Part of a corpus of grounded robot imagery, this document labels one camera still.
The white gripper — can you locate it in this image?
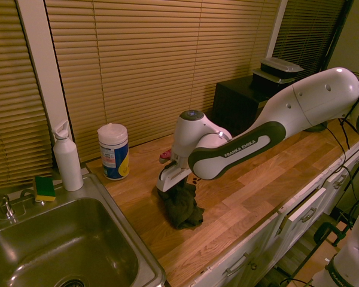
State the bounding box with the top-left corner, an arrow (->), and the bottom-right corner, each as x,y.
154,160 -> 193,193

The dark green towel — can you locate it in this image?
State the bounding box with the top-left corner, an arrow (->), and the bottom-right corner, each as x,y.
157,183 -> 205,231

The disinfecting wipes canister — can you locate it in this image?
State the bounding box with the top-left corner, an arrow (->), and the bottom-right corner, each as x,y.
97,122 -> 130,181

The black box cabinet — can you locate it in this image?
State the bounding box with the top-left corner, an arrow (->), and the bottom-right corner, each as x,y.
212,78 -> 272,138

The white kitchen cabinet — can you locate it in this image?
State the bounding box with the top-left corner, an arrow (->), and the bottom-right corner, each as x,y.
194,137 -> 359,287

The white water bottle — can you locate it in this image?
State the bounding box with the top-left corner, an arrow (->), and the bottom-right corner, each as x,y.
51,120 -> 84,192

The wide tan window blind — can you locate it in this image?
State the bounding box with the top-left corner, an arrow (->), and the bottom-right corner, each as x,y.
44,0 -> 281,164

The white open drawer front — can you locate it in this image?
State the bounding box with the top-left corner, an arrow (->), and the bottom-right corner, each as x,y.
286,187 -> 328,222

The large black plastic container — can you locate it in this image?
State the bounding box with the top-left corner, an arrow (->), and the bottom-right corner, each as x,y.
252,68 -> 297,91

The stainless steel sink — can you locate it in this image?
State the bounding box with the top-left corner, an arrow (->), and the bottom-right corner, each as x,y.
0,173 -> 167,287

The green and yellow sponge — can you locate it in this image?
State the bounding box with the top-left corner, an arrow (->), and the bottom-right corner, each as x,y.
33,175 -> 56,203

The small black plastic container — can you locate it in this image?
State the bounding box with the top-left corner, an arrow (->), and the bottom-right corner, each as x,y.
259,57 -> 305,80

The black clamp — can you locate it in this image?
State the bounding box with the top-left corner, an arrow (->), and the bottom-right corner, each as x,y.
313,220 -> 355,248

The narrow tan window blind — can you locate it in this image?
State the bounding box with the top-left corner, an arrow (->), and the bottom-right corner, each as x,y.
0,0 -> 54,191

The dark shaded window blind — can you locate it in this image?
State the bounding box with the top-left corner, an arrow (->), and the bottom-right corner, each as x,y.
272,0 -> 348,79

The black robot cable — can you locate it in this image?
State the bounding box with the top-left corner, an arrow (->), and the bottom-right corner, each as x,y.
325,80 -> 359,224

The wide white window post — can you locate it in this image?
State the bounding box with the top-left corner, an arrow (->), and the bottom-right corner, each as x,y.
14,0 -> 76,156

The slim white window post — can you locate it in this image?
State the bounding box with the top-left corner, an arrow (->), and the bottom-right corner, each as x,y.
264,0 -> 290,59

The metal faucet handle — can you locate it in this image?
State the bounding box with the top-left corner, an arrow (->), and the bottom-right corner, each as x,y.
0,194 -> 18,222

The black camera stand pole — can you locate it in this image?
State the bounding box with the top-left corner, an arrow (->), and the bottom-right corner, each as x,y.
319,0 -> 355,73

